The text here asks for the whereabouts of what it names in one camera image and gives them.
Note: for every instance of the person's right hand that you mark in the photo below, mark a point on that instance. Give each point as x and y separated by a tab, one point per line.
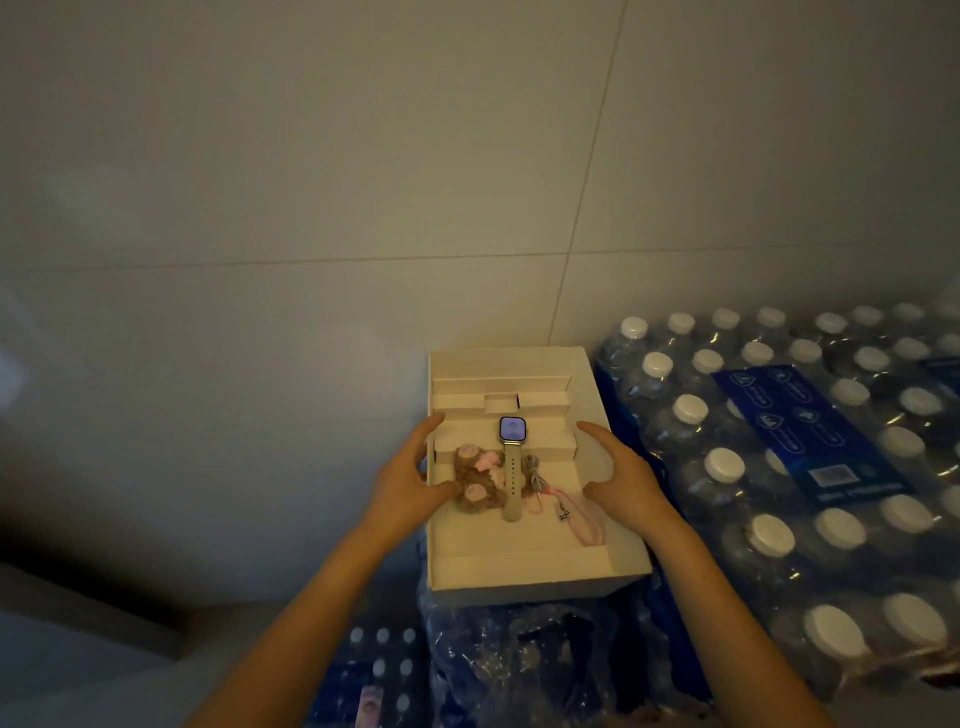
637	499

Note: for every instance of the person's left hand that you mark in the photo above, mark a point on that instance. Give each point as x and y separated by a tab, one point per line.
405	495

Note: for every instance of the white cardboard storage box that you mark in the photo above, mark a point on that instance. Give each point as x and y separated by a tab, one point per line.
525	559

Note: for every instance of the person's left forearm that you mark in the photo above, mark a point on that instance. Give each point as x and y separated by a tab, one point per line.
300	637

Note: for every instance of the person's right forearm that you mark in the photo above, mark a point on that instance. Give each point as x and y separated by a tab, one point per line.
735	637

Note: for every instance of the stack of water bottle packs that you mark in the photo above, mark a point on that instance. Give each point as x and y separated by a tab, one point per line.
787	487

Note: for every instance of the grey room door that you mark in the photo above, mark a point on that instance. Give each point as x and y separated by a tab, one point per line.
67	637

